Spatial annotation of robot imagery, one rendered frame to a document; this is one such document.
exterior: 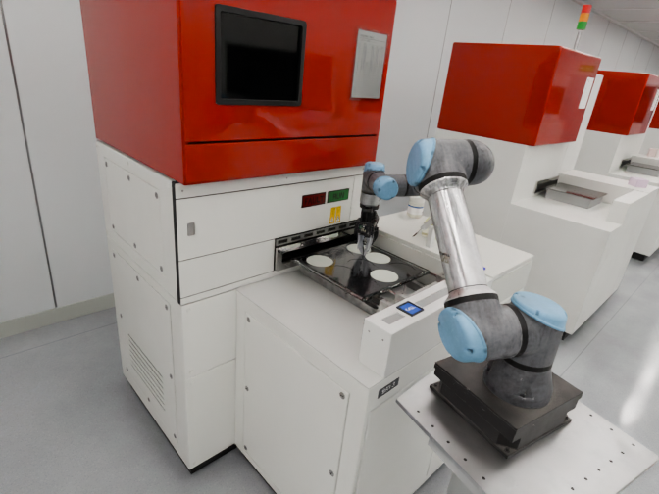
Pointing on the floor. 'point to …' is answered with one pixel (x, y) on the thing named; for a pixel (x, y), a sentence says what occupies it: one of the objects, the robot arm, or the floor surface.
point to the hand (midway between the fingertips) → (364, 251)
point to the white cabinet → (324, 416)
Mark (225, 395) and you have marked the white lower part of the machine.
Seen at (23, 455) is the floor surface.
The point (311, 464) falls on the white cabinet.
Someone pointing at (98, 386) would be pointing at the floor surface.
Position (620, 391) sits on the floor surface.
